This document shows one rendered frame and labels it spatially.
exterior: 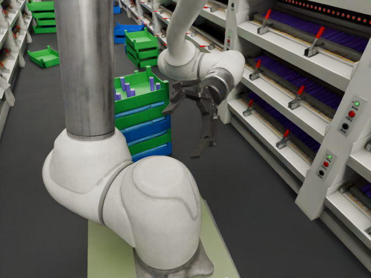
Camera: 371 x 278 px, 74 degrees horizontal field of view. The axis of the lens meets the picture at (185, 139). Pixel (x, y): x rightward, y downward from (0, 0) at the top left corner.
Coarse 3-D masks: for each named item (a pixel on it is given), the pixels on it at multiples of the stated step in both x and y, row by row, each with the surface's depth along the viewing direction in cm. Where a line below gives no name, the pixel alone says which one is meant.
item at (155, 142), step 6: (168, 132) 117; (156, 138) 115; (162, 138) 117; (168, 138) 119; (138, 144) 111; (144, 144) 113; (150, 144) 115; (156, 144) 117; (162, 144) 119; (132, 150) 111; (138, 150) 113; (144, 150) 115
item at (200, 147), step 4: (200, 140) 65; (204, 140) 64; (208, 140) 63; (200, 144) 63; (204, 144) 62; (196, 148) 63; (200, 148) 62; (204, 148) 61; (192, 152) 62; (196, 152) 61; (200, 152) 60; (192, 156) 61; (196, 156) 60; (200, 156) 60
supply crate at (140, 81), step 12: (144, 72) 114; (120, 84) 112; (132, 84) 115; (144, 84) 115; (168, 84) 102; (144, 96) 99; (156, 96) 102; (168, 96) 105; (120, 108) 96; (132, 108) 99
